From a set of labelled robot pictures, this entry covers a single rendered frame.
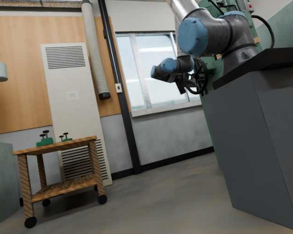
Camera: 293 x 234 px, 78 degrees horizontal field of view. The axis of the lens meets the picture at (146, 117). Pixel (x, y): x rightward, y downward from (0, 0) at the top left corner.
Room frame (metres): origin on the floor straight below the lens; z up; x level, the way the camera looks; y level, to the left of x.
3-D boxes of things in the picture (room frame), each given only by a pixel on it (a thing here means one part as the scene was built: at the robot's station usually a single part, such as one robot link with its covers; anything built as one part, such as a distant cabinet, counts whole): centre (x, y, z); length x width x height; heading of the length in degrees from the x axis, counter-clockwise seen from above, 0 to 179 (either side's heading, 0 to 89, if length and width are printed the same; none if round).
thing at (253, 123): (0.83, -0.49, 0.27); 0.30 x 0.30 x 0.55; 19
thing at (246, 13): (1.50, -1.02, 1.22); 0.09 x 0.08 x 0.15; 113
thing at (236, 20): (0.83, -0.48, 0.79); 0.17 x 0.15 x 0.18; 111
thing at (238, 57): (0.83, -0.49, 0.65); 0.19 x 0.19 x 0.10
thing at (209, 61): (1.50, -0.58, 0.91); 0.15 x 0.14 x 0.09; 23
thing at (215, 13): (1.55, -0.77, 1.35); 0.18 x 0.18 x 0.31
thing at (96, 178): (1.64, 0.80, 0.32); 0.66 x 0.57 x 0.64; 21
